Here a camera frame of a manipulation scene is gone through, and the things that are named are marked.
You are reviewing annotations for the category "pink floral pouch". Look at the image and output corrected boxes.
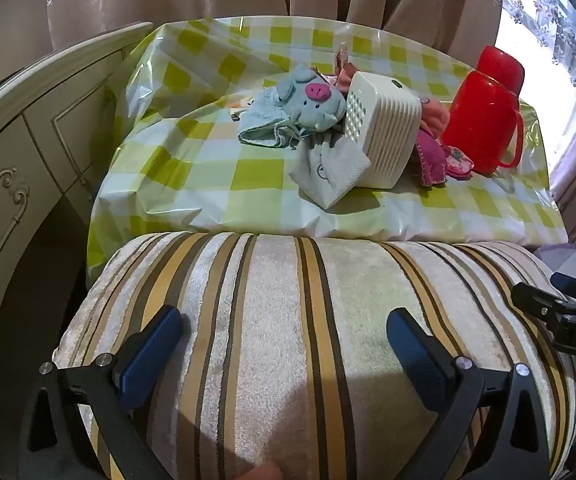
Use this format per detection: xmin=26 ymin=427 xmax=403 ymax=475
xmin=442 ymin=144 xmax=474 ymax=181

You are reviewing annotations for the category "salmon pink fleece cloth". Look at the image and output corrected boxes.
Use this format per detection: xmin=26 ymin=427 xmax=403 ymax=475
xmin=420 ymin=97 xmax=451 ymax=133

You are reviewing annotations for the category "light blue towel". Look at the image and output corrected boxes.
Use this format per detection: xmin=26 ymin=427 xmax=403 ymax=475
xmin=238 ymin=87 xmax=299 ymax=150

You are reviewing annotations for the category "lace sheer curtain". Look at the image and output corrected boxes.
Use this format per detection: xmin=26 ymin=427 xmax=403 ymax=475
xmin=500 ymin=0 xmax=576 ymax=111

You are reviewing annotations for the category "white perforated plastic basket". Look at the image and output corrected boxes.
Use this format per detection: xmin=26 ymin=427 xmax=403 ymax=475
xmin=342 ymin=71 xmax=423 ymax=190

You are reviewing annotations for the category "white ornate cabinet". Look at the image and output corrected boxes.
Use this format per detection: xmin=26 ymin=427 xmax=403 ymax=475
xmin=0 ymin=21 xmax=155 ymax=441

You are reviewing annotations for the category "green checkered plastic tablecloth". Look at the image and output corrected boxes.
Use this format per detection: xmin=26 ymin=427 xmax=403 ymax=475
xmin=87 ymin=16 xmax=568 ymax=261

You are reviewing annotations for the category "red thermos jug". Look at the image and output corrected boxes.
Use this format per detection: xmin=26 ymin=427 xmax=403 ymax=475
xmin=440 ymin=45 xmax=526 ymax=177

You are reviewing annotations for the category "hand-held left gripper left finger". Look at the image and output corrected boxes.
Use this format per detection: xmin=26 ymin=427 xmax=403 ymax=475
xmin=27 ymin=304 xmax=185 ymax=480

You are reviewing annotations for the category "grey pig plush toy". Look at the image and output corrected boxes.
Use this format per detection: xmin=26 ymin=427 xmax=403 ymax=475
xmin=275 ymin=63 xmax=347 ymax=136

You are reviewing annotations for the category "purple plastic container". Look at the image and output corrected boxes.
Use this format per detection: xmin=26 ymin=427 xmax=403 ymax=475
xmin=540 ymin=242 xmax=576 ymax=281

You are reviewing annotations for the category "grey fabric pouch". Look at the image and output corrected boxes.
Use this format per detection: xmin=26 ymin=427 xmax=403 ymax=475
xmin=289 ymin=135 xmax=371 ymax=210

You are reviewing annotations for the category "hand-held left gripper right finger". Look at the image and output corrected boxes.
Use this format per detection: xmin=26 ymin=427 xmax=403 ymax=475
xmin=386 ymin=307 xmax=551 ymax=480

